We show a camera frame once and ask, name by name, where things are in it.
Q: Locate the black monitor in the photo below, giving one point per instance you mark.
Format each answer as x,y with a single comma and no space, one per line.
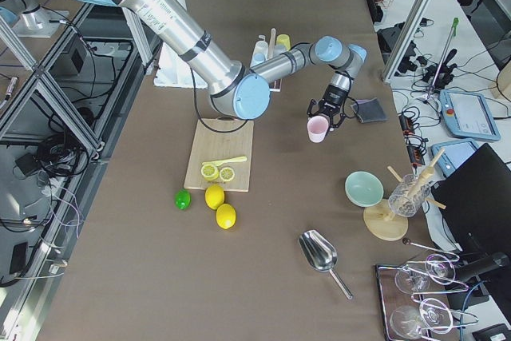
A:
477,200

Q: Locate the blue teach pendant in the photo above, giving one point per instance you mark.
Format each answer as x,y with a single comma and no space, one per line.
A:
467,115
455,154

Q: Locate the grey folded cloth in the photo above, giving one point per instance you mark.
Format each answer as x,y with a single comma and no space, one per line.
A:
368,111

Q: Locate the light blue plastic cup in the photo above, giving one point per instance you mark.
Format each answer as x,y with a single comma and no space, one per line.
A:
258,58

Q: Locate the whole yellow lemon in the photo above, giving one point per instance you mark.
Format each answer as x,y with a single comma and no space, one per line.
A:
214,196
226,216

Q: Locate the yellow plastic knife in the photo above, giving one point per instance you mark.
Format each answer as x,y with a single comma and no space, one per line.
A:
239,159

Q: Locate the clear textured glass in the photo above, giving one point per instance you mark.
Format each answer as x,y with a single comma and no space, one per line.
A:
406,198

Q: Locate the yellow plastic cup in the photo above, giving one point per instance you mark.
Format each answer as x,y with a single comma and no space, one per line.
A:
283,40

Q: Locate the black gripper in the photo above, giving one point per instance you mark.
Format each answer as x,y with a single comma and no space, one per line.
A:
330,105

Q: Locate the metal scoop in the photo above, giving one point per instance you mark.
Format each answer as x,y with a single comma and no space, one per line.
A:
322,256

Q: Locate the wooden cutting board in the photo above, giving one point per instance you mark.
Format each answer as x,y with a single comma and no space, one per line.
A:
210,146

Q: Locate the mint green bowl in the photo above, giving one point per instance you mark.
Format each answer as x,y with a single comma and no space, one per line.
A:
363,189

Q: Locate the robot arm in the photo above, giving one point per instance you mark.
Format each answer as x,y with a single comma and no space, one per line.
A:
233,89

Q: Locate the aluminium frame post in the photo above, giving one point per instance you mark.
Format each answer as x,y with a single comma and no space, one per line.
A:
404,39

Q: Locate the wooden mug tree stand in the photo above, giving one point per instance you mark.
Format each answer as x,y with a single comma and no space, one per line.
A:
386,225

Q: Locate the wine glass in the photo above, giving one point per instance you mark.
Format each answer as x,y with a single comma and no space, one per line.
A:
415,276
431,317

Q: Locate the reacher grabber tool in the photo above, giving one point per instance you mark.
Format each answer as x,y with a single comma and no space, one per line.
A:
431,87

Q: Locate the white camera stand base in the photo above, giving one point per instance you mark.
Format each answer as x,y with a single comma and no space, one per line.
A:
172,71

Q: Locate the green lime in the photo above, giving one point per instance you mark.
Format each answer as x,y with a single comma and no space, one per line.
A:
182,199

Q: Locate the pink plastic cup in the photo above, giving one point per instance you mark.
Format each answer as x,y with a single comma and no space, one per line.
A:
317,128

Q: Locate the lemon slice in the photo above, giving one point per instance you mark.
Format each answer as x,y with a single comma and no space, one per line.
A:
209,172
227,174

